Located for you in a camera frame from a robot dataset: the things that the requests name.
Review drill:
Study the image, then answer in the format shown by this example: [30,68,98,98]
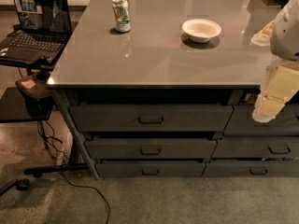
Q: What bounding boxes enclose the black floor cable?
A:
[36,119,112,224]

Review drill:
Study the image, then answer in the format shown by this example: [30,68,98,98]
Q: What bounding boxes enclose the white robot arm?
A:
[251,0,299,123]

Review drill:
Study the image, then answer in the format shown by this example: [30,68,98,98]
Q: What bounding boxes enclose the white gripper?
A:
[252,61,299,123]

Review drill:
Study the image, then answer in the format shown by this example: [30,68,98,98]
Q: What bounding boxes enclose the white bowl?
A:
[182,19,221,43]

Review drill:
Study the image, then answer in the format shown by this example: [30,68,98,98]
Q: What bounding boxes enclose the green white soda can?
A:
[112,0,131,33]

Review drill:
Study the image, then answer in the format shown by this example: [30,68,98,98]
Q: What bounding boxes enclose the black laptop stand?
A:
[0,67,88,196]

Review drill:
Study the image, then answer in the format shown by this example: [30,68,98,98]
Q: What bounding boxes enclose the black laptop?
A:
[0,0,72,66]

